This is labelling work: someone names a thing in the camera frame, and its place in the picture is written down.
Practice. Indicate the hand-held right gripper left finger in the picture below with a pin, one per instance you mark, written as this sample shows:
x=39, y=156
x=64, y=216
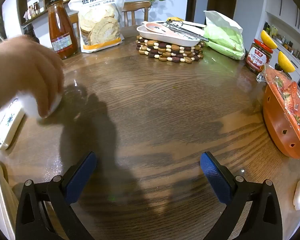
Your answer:
x=81, y=177

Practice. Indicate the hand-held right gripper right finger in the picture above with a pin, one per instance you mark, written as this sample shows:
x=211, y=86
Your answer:
x=216, y=177

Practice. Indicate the small white ramekin bowl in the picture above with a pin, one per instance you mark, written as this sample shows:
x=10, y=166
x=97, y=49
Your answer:
x=28, y=105

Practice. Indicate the person's left hand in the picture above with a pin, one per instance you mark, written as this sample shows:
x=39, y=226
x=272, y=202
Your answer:
x=20, y=67

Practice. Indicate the orange basket with plastic wrap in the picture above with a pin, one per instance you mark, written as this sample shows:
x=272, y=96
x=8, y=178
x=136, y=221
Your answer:
x=277, y=120

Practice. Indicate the white plate with blue pattern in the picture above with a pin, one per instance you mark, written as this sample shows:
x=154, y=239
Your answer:
x=5, y=130

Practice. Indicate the red chili sauce jar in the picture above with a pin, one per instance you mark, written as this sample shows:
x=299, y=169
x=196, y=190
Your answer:
x=258, y=57

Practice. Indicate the yellow plastic piece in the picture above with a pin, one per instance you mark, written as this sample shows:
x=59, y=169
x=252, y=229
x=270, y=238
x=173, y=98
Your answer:
x=268, y=39
x=286, y=62

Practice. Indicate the green plastic bag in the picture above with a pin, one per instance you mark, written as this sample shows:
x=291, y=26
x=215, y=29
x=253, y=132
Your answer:
x=222, y=37

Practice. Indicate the metal tongs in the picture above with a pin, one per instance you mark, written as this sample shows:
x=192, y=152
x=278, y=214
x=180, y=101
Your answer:
x=187, y=33

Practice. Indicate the white tray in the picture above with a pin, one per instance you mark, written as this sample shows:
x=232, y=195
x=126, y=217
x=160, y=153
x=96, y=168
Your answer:
x=165, y=38

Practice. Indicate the red sauce bottle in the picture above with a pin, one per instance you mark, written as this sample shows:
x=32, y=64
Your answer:
x=61, y=27

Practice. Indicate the flour bag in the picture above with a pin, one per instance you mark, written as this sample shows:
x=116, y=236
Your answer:
x=100, y=25

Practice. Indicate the small dark sauce bottle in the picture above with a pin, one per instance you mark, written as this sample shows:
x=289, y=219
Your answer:
x=30, y=31

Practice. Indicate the wooden chair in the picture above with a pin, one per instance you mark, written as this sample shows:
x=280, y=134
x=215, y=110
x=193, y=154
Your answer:
x=136, y=5
x=73, y=20

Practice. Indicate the pink spoon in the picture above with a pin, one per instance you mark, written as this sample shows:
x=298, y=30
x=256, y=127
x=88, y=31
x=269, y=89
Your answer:
x=155, y=27

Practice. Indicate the yellow packet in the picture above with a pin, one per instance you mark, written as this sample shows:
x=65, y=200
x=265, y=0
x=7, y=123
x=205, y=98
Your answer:
x=175, y=19

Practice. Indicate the white kitchen cabinet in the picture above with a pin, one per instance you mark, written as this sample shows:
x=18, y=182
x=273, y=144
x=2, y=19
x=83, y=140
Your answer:
x=287, y=5

